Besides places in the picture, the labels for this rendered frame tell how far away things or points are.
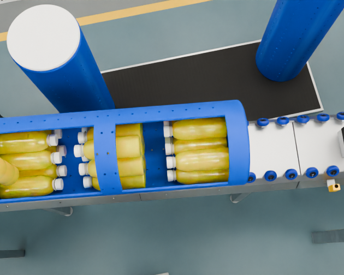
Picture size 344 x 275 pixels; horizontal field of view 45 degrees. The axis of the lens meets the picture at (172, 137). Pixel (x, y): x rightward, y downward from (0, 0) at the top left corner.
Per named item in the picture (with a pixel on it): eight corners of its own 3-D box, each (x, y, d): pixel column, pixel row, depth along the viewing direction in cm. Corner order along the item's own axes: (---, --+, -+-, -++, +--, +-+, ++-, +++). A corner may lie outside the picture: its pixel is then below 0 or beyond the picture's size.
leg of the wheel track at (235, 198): (240, 202, 241) (261, 187, 181) (230, 203, 241) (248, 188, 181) (239, 192, 243) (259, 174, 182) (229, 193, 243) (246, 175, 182)
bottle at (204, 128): (228, 135, 133) (168, 139, 133) (225, 138, 140) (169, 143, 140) (226, 113, 135) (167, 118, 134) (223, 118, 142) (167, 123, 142)
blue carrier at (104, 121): (240, 188, 149) (254, 179, 121) (-2, 207, 149) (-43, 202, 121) (231, 112, 155) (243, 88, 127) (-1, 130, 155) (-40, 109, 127)
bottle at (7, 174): (16, 160, 133) (-9, 147, 115) (22, 181, 132) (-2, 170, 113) (-6, 168, 133) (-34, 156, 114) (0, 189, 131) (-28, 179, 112)
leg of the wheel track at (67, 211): (72, 215, 241) (37, 204, 180) (63, 216, 241) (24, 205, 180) (72, 205, 242) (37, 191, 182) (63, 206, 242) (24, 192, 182)
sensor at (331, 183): (336, 191, 153) (341, 189, 148) (328, 192, 153) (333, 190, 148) (332, 171, 155) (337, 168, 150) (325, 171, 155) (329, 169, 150)
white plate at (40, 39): (74, -2, 160) (75, 0, 161) (3, 11, 159) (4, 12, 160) (84, 62, 153) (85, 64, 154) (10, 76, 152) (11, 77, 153)
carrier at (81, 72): (111, 84, 246) (64, 93, 245) (76, -1, 161) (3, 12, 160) (119, 129, 238) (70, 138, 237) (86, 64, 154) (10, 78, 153)
